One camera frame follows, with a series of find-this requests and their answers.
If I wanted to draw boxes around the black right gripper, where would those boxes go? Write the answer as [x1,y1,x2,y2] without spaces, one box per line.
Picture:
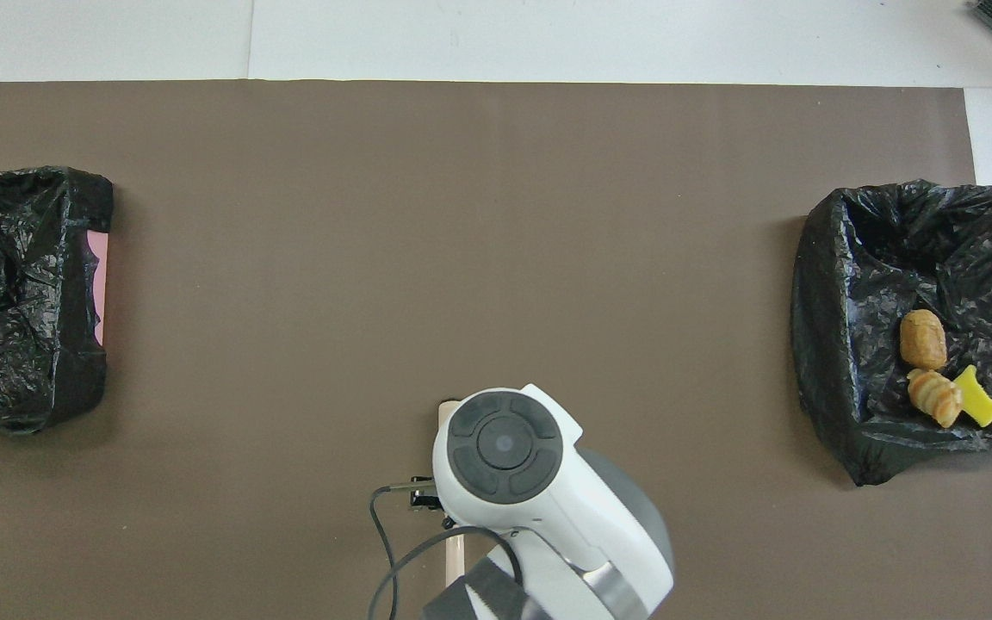
[410,476,456,528]

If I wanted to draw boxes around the beige brush black bristles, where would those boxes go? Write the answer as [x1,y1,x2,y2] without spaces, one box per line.
[437,399,467,595]

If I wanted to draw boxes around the flaky croissant pastry piece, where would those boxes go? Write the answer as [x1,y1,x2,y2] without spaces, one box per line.
[907,368,964,429]

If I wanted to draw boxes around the brown bread roll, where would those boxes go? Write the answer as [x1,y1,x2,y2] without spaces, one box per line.
[899,309,948,371]

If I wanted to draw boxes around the yellow slice with green rind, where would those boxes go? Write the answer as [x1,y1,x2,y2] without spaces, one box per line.
[952,364,992,428]

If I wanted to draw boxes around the pink bin with black bag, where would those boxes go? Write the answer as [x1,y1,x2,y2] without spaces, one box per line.
[0,165,115,436]

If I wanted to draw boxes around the bin lined with black bag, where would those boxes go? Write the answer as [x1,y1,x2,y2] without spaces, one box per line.
[790,178,992,487]

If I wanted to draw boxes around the brown table mat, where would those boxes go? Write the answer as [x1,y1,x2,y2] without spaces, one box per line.
[0,80,992,620]

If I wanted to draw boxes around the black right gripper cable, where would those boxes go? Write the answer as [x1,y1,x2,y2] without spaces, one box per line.
[369,485,524,620]

